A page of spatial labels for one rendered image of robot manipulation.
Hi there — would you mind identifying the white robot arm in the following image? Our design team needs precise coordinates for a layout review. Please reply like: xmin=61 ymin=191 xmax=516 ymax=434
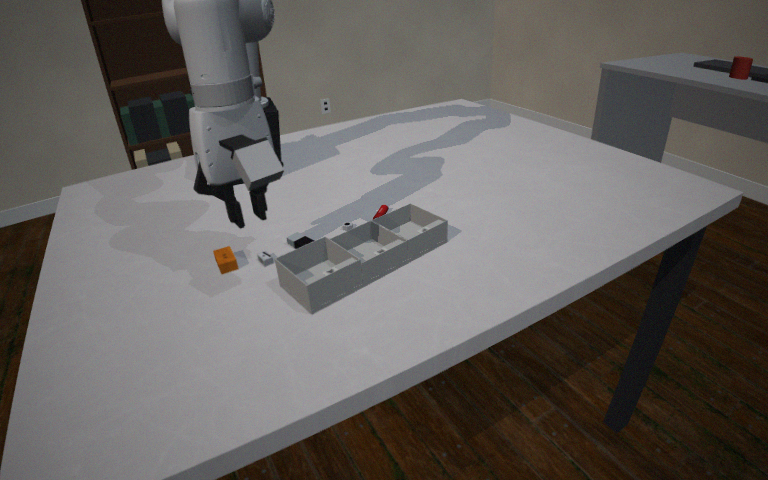
xmin=162 ymin=0 xmax=284 ymax=191

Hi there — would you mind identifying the orange block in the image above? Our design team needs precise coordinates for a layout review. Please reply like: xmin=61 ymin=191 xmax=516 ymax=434
xmin=213 ymin=246 xmax=239 ymax=274

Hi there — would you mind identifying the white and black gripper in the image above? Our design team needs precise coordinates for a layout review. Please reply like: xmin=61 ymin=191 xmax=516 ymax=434
xmin=189 ymin=96 xmax=275 ymax=229

